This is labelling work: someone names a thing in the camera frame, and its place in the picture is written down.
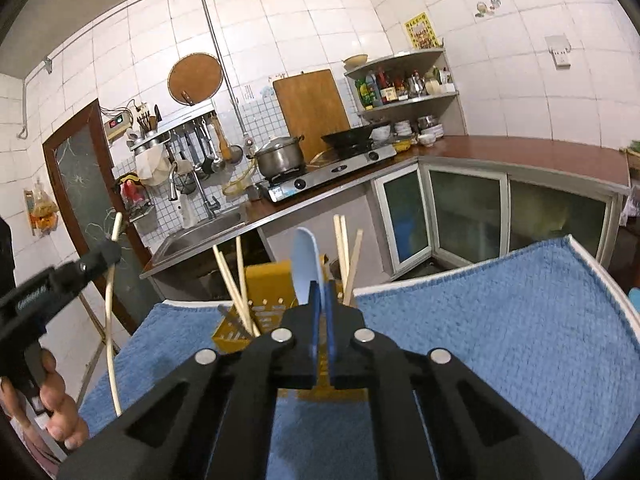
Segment brown framed glass door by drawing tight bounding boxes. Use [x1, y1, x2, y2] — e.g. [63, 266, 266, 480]
[42, 99, 153, 336]

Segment beige switch box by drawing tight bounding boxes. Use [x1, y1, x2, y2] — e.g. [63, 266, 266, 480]
[105, 112, 135, 141]

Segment wire strainer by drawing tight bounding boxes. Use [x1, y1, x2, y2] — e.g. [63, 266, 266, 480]
[172, 157, 198, 196]

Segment wooden cutting board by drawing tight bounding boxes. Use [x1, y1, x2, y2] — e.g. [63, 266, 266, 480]
[272, 69, 352, 161]

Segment yellow utensil holder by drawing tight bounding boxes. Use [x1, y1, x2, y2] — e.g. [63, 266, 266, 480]
[212, 261, 371, 403]

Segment red plastic bag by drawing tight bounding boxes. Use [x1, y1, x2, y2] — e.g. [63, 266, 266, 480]
[116, 174, 148, 206]

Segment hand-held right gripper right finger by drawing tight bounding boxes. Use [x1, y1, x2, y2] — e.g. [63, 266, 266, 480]
[325, 280, 586, 480]

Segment white soap bottle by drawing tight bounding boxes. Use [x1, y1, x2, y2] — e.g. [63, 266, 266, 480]
[177, 192, 198, 229]

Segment steel wall rack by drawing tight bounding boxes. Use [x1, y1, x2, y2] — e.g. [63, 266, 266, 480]
[127, 105, 217, 151]

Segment steel sink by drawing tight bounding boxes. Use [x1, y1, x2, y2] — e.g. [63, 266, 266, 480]
[150, 210, 249, 267]

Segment black ladle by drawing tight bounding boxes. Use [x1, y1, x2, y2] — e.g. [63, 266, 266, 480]
[192, 127, 211, 178]

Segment wide glass cabinet door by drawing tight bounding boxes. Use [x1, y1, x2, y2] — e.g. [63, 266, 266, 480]
[505, 175, 618, 266]
[420, 162, 511, 268]

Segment yellow hose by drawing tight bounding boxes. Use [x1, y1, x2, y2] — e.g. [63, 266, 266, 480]
[222, 165, 258, 198]

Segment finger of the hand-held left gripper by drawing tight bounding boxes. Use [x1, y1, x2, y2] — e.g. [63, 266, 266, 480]
[75, 240, 123, 286]

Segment steel water pipe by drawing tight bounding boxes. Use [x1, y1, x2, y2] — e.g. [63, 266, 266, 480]
[195, 0, 248, 138]

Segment black wok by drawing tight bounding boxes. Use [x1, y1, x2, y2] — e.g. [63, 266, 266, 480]
[320, 122, 391, 148]

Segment light blue spoon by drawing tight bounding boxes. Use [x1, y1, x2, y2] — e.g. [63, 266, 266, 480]
[291, 227, 326, 306]

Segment yellow wall poster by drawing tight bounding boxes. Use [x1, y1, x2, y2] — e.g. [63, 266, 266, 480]
[404, 11, 440, 51]

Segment white cloth bag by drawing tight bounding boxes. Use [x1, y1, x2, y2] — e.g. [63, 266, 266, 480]
[134, 144, 171, 187]

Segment green bottle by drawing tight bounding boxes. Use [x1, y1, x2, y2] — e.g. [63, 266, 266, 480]
[356, 77, 375, 110]

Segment narrow glass cabinet door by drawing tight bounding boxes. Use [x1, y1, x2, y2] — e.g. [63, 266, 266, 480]
[372, 167, 433, 276]

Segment pale wooden chopstick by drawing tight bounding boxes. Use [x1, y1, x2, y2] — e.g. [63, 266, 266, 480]
[333, 216, 347, 301]
[105, 211, 124, 417]
[340, 215, 353, 303]
[342, 229, 364, 307]
[235, 236, 253, 331]
[212, 245, 261, 338]

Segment dark sauce bottle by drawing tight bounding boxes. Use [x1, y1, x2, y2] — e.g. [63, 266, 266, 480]
[376, 67, 396, 105]

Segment steel pot with lid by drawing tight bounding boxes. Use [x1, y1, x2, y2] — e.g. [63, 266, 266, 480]
[254, 135, 305, 178]

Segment steel ladle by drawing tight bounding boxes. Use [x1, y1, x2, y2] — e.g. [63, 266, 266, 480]
[200, 125, 223, 173]

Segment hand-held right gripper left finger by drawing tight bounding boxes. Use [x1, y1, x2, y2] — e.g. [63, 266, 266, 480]
[57, 280, 323, 480]

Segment white wall socket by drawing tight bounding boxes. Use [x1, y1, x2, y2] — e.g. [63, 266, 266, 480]
[545, 35, 572, 68]

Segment steel gas stove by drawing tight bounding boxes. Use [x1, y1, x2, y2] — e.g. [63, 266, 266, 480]
[262, 144, 398, 203]

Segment person's left hand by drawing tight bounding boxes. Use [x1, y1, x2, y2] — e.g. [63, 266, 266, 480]
[0, 347, 91, 451]

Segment blue towel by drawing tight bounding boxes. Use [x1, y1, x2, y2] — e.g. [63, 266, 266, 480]
[77, 235, 640, 480]

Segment wooden spatula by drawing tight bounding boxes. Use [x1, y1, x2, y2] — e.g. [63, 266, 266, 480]
[212, 117, 232, 161]

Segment hanging plastic bag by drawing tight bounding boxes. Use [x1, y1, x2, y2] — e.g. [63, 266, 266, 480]
[24, 180, 60, 237]

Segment grey corner shelf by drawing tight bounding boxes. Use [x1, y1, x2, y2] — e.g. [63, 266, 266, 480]
[344, 47, 468, 136]

